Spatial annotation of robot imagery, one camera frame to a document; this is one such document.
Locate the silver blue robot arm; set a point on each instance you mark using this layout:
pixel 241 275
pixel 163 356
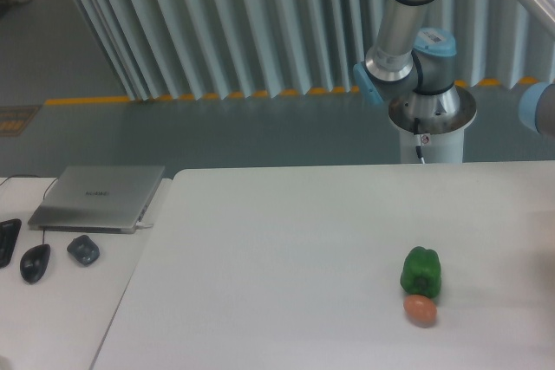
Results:
pixel 424 48

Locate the green bell pepper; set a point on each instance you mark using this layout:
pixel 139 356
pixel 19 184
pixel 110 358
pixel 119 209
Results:
pixel 421 273

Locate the silver closed laptop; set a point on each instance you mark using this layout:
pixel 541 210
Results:
pixel 110 199

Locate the brown egg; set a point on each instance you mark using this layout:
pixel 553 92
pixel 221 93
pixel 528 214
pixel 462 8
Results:
pixel 420 309

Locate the dark grey small device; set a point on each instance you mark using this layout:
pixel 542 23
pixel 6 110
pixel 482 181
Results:
pixel 84 250

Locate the black computer mouse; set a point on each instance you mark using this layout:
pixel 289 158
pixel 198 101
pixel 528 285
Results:
pixel 34 263

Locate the black keyboard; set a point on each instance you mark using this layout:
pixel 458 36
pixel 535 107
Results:
pixel 9 235

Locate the white laptop cable plug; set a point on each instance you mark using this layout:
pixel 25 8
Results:
pixel 143 226

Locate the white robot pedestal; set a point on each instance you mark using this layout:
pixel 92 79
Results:
pixel 435 148

